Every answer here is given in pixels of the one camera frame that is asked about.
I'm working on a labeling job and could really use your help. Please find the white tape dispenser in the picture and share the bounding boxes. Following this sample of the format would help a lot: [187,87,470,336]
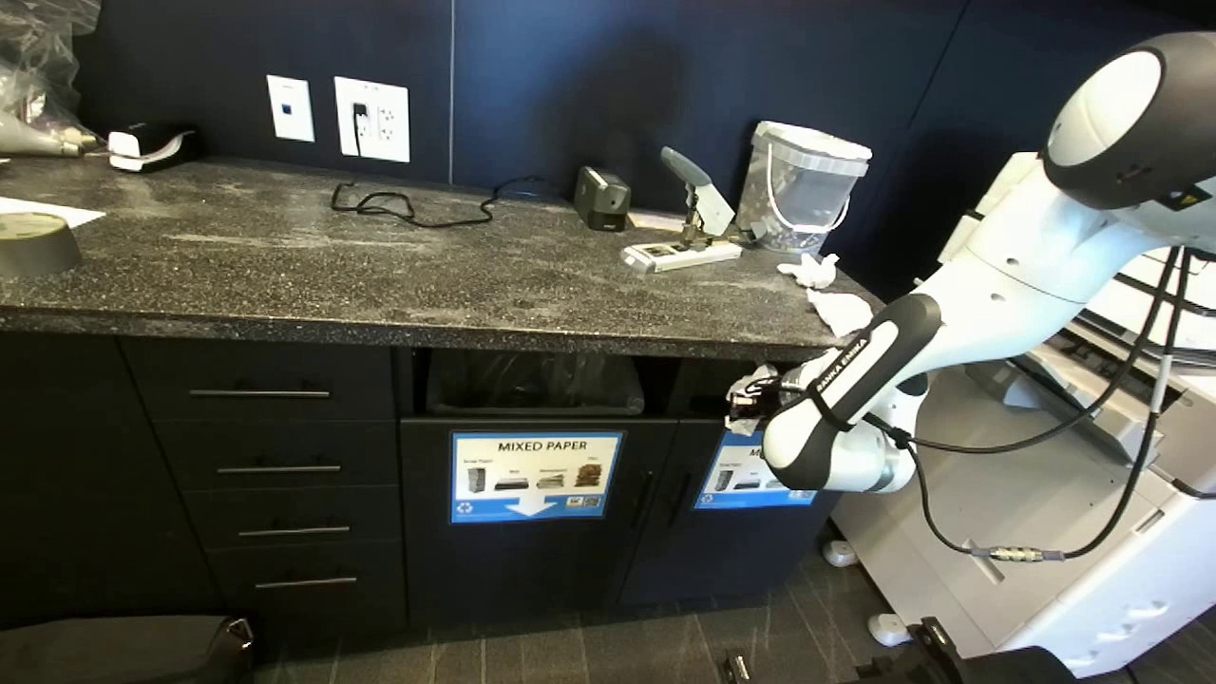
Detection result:
[108,120,199,175]

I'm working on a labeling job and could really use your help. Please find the black drawer cabinet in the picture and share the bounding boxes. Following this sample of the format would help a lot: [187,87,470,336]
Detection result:
[121,343,402,637]

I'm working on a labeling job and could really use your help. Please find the left black bin liner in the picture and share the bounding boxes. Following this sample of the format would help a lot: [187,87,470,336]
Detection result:
[426,349,645,417]

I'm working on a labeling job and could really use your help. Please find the white blank wall plate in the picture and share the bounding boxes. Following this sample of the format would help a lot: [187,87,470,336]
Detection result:
[268,77,315,143]

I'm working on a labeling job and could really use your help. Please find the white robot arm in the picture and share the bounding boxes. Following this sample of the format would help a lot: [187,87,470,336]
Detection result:
[726,32,1216,493]

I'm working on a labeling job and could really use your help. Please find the grey tape roll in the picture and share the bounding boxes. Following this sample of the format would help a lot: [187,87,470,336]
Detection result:
[0,213,81,282]

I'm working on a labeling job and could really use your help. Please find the white paper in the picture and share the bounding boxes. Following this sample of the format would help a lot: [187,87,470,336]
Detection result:
[783,254,873,338]

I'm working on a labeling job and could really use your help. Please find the black power cord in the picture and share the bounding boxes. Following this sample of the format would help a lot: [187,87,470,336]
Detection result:
[326,101,567,230]

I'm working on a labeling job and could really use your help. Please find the crumpled clear plastic bag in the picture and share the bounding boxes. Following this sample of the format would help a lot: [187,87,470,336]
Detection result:
[0,0,102,154]

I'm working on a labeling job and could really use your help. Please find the left mixed paper sign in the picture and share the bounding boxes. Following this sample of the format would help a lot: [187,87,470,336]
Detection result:
[449,431,624,526]

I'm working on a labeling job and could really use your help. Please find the clear plastic bucket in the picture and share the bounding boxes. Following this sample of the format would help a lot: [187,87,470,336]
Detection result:
[739,120,869,254]

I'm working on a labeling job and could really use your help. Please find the right mixed paper sign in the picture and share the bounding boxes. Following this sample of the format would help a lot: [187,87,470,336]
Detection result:
[696,432,812,512]

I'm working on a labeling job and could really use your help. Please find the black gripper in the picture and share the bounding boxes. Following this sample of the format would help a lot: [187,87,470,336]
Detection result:
[724,365,781,432]

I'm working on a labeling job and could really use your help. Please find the mixed paper sign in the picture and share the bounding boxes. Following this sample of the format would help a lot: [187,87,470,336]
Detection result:
[696,432,812,512]
[449,431,624,526]

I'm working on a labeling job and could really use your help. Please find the white power outlet plate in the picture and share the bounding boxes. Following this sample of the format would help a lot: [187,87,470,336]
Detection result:
[334,77,412,165]

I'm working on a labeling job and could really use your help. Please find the large white office printer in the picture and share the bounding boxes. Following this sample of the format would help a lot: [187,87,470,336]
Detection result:
[835,252,1216,678]

